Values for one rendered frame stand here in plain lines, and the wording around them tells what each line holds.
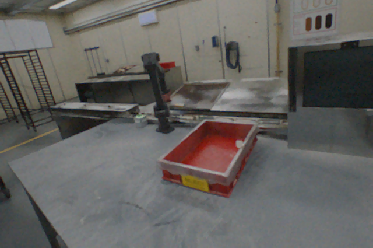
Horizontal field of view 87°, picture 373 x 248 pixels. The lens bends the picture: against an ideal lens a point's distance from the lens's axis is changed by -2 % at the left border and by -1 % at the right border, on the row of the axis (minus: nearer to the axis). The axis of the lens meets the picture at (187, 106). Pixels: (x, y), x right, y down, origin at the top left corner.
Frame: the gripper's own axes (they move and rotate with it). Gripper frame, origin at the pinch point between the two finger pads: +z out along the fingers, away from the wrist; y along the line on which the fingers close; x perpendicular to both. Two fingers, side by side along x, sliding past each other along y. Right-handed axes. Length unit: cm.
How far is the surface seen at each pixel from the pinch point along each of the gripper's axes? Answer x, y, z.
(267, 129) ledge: 86, 18, 7
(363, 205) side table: 123, 58, 4
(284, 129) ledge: 95, 17, 6
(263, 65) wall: -8, -348, 82
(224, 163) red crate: 75, 53, 5
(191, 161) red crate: 59, 58, 4
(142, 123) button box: -2.7, 30.9, 5.0
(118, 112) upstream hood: -36.0, 26.2, 0.3
